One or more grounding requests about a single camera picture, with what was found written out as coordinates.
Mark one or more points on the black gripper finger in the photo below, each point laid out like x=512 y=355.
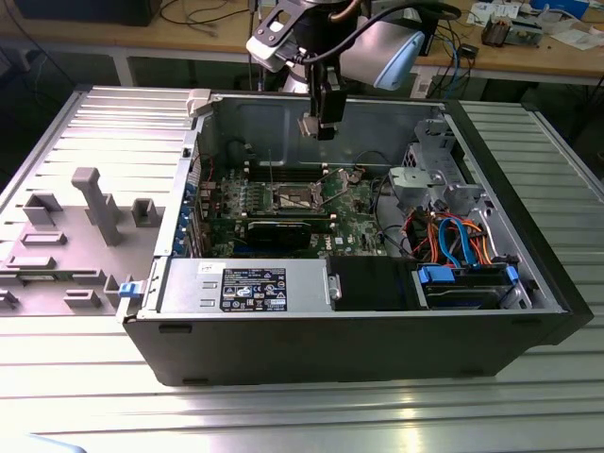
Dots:
x=332 y=108

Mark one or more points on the silver CPU plate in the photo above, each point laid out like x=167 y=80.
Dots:
x=309 y=127

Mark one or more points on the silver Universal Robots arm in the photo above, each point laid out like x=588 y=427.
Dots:
x=373 y=47

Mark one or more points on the CPU socket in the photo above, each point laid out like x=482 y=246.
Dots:
x=292 y=198

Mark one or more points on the white labelled strip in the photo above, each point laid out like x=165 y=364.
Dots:
x=422 y=85

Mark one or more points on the silver metal drive cage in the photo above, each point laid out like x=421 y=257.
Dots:
x=415 y=179

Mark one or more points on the black upright device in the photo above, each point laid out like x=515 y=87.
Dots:
x=433 y=35

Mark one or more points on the green motherboard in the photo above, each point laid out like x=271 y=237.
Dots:
x=351 y=222

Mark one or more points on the pale grey case latch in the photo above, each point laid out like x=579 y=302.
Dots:
x=198 y=101

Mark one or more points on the black graphics card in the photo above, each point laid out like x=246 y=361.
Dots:
x=278 y=233

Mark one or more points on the small black adapter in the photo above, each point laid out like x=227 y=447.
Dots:
x=469 y=50

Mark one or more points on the white paper sheets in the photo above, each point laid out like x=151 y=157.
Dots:
x=578 y=38
x=481 y=11

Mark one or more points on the metal heat sink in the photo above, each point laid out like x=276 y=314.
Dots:
x=494 y=30

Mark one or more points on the wooden desk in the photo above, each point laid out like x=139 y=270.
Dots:
x=519 y=59

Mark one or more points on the loose electronics board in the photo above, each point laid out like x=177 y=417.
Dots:
x=524 y=33

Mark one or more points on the hard disk in blue carrier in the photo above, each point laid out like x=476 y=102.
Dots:
x=453 y=290

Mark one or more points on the silver power supply unit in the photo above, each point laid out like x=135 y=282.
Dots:
x=189 y=283

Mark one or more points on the large black box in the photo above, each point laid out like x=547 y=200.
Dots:
x=85 y=11

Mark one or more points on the black open PC case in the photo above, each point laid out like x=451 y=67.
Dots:
x=330 y=349

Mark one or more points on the blue box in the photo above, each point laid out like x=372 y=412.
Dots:
x=559 y=5

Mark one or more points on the blue case latch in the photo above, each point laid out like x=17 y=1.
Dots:
x=129 y=290

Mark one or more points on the grey parts rack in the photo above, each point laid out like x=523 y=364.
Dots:
x=71 y=255

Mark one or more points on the pale blue rounded object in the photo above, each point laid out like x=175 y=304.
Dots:
x=56 y=443

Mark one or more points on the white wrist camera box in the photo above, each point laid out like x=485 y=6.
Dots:
x=269 y=45

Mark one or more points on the small silver hinge bracket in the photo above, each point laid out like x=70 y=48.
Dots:
x=336 y=288

